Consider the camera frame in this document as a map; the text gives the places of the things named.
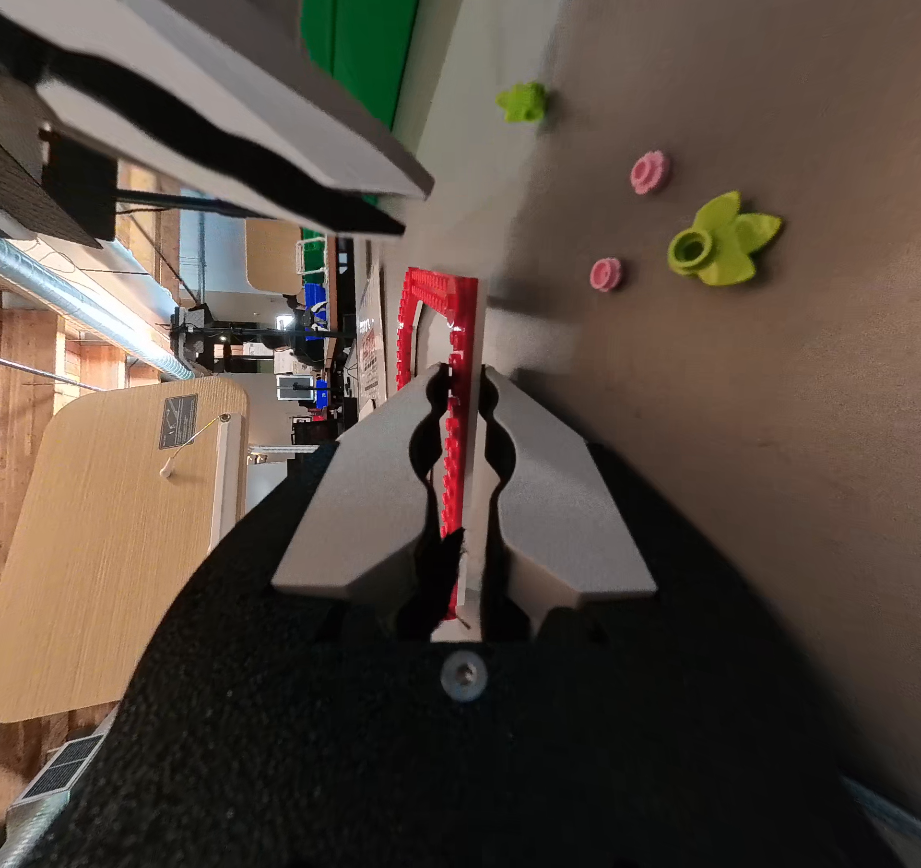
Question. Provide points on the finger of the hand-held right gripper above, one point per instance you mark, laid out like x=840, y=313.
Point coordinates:
x=122, y=141
x=288, y=112

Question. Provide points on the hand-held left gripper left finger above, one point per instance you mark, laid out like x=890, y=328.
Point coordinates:
x=352, y=508

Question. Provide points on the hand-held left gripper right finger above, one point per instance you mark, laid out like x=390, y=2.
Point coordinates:
x=568, y=522

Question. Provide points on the red heart lego plate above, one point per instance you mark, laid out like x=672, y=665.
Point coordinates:
x=464, y=321

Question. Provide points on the small lime lego flower stem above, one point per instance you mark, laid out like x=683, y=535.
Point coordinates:
x=522, y=101

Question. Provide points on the pink lego flower piece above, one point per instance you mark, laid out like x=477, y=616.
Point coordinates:
x=606, y=274
x=651, y=172

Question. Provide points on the lime green lego leaf piece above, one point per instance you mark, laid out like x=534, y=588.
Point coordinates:
x=727, y=249

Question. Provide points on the black panel on pole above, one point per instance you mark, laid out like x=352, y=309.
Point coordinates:
x=79, y=184

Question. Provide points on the black metal pole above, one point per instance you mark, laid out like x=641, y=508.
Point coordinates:
x=165, y=197

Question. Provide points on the dark textured acoustic panel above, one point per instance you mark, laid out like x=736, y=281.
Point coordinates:
x=29, y=191

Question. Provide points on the green storage bin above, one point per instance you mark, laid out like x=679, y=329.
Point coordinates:
x=360, y=19

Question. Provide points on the blue storage bin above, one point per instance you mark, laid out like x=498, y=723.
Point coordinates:
x=322, y=393
x=315, y=296

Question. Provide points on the wooden flip-top table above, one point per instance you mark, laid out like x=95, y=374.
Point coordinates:
x=108, y=558
x=272, y=256

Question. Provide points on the white printed poster board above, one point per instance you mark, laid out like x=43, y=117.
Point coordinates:
x=370, y=350

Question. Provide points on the thin metal rod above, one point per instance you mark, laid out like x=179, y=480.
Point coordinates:
x=50, y=376

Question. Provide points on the dark grid ceiling panel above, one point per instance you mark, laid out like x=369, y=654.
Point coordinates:
x=61, y=767

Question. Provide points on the silver ribbed ceiling duct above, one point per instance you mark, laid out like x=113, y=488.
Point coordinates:
x=72, y=292

